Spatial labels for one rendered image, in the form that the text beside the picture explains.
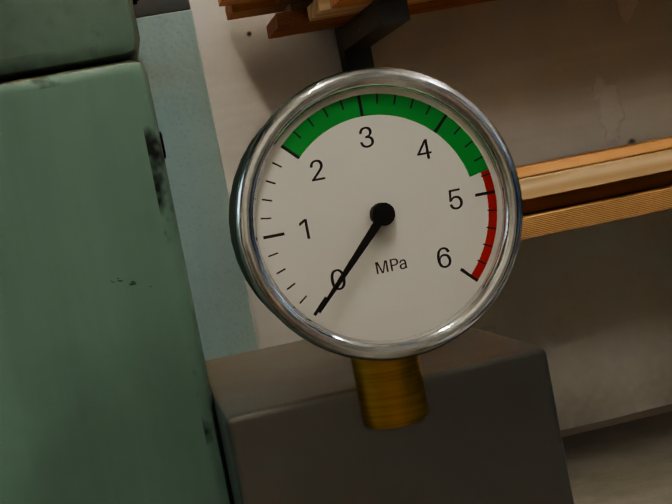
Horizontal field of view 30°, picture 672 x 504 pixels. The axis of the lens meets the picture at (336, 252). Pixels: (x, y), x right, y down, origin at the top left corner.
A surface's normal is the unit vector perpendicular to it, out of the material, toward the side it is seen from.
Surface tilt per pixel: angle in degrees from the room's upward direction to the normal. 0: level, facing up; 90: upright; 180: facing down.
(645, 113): 90
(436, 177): 90
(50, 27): 90
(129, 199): 90
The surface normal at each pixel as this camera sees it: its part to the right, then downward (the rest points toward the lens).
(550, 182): 0.18, 0.00
